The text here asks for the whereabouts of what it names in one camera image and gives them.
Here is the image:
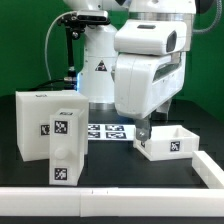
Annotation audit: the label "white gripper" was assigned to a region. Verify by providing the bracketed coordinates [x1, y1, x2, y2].
[114, 19, 187, 141]

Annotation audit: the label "small white drawer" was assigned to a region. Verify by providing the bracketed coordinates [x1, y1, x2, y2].
[133, 125, 200, 161]

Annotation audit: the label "white drawer with knob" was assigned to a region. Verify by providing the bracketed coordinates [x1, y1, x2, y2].
[49, 109, 88, 186]

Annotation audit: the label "large white drawer housing box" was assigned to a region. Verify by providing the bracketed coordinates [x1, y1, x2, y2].
[15, 90, 89, 161]

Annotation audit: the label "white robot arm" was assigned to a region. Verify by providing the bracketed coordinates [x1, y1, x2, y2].
[63, 0, 222, 141]

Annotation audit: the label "marker tag sheet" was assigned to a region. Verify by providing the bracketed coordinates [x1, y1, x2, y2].
[88, 124, 134, 141]

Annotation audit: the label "white right barrier rail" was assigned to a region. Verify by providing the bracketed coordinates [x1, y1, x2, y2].
[192, 151, 224, 189]

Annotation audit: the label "white barrier rail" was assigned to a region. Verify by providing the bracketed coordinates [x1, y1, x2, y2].
[192, 151, 224, 189]
[0, 187, 224, 217]

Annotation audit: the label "black cables on table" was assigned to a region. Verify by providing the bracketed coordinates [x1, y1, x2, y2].
[28, 78, 78, 92]

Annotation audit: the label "grey camera cable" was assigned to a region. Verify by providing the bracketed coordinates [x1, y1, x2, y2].
[44, 10, 78, 81]

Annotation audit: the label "white front barrier rail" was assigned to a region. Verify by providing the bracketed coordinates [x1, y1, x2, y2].
[0, 187, 224, 217]

